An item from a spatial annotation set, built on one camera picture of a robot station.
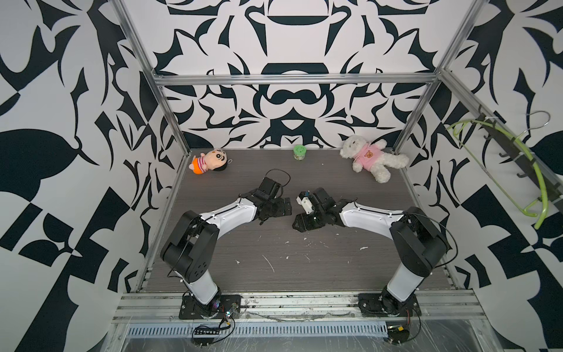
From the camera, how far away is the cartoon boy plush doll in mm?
1069

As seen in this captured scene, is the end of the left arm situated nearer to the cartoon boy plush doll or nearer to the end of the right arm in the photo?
the end of the right arm

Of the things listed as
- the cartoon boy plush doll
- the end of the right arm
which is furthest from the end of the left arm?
the cartoon boy plush doll

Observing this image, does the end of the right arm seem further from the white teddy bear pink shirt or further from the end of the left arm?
the white teddy bear pink shirt

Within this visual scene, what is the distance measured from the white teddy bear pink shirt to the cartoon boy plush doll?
2.08 feet

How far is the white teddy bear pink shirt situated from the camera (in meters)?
1.04
